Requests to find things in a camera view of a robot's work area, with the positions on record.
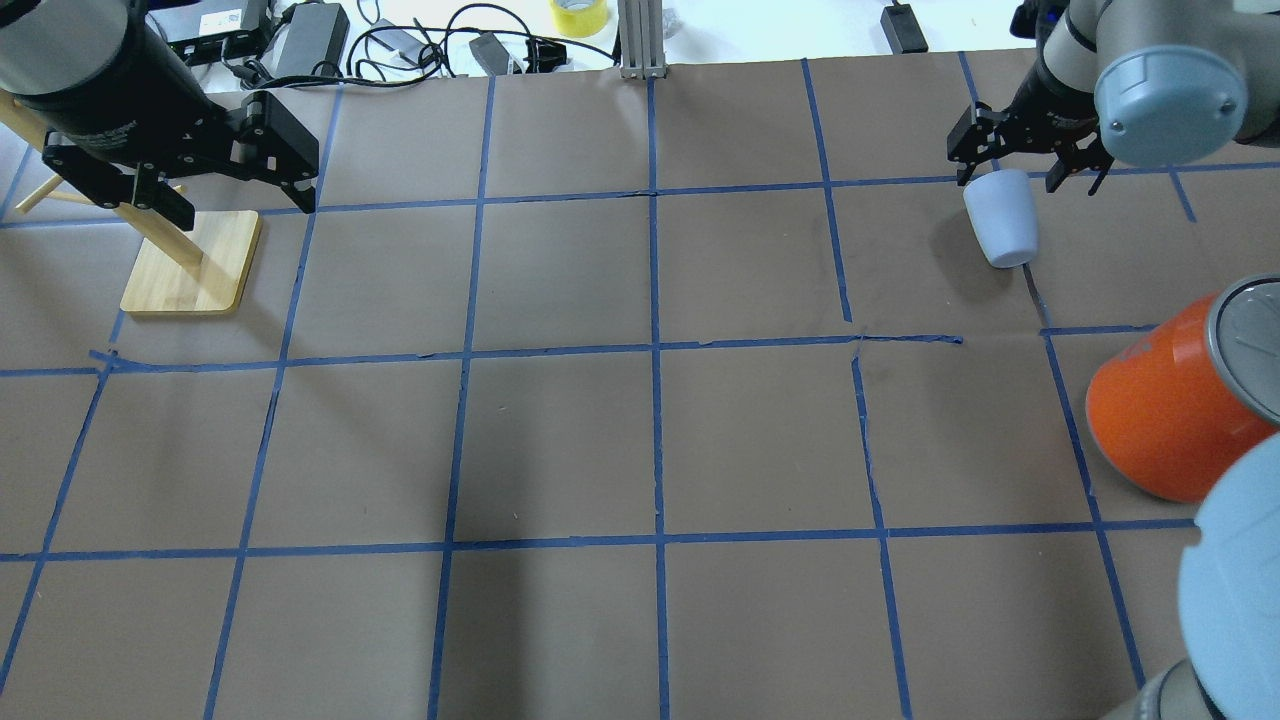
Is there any black power adapter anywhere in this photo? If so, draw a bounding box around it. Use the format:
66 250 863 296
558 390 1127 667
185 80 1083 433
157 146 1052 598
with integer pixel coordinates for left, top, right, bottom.
271 1 349 79

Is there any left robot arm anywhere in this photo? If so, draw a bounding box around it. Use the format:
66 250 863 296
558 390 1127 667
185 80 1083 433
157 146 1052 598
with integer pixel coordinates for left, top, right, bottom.
1 1 320 231

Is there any black box behind table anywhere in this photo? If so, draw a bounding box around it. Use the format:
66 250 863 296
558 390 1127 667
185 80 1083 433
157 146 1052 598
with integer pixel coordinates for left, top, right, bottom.
146 1 275 65

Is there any yellow tape roll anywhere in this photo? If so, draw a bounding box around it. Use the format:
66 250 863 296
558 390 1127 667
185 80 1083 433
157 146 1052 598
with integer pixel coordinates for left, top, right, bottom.
549 0 611 38

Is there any wooden cup stand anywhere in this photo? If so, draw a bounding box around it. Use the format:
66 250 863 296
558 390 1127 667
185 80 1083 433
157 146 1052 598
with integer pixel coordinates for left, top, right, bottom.
0 95 262 316

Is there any small black power brick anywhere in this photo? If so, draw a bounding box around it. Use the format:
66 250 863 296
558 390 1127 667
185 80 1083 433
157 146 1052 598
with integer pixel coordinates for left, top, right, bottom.
879 1 931 55

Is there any white plastic cup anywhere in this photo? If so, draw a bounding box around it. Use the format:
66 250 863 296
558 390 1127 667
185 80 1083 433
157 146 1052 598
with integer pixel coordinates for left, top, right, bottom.
963 169 1039 269

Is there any black cable bundle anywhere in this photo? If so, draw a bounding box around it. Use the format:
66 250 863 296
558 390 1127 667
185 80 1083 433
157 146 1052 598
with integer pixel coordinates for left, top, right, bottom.
346 3 620 88

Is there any orange can with grey lid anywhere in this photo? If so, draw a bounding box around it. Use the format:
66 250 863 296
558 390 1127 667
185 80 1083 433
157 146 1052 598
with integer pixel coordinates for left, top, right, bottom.
1085 273 1279 503

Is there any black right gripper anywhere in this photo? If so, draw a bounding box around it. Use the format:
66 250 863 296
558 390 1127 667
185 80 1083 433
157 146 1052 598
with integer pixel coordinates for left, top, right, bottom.
946 61 1115 196

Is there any aluminium frame post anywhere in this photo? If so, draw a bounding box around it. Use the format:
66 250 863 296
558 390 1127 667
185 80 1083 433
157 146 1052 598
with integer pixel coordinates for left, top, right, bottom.
617 0 668 79

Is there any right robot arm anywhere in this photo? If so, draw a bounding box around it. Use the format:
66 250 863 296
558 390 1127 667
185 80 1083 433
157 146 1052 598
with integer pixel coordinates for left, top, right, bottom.
946 1 1277 719

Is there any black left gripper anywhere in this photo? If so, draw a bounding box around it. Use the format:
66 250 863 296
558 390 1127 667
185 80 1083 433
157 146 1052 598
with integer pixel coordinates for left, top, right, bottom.
42 90 320 231

